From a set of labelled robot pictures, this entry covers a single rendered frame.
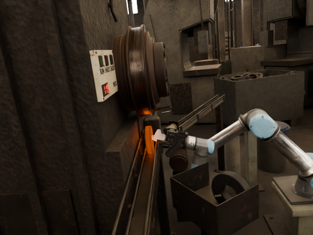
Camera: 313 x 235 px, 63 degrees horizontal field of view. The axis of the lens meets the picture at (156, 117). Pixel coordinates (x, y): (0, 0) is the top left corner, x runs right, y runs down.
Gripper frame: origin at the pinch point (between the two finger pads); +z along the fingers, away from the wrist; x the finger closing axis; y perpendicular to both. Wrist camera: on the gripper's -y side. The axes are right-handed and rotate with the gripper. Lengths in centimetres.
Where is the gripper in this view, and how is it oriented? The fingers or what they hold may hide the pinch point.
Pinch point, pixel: (150, 137)
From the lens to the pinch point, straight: 143.9
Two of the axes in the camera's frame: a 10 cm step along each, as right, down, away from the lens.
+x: -0.6, 2.6, -9.6
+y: 2.0, -9.4, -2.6
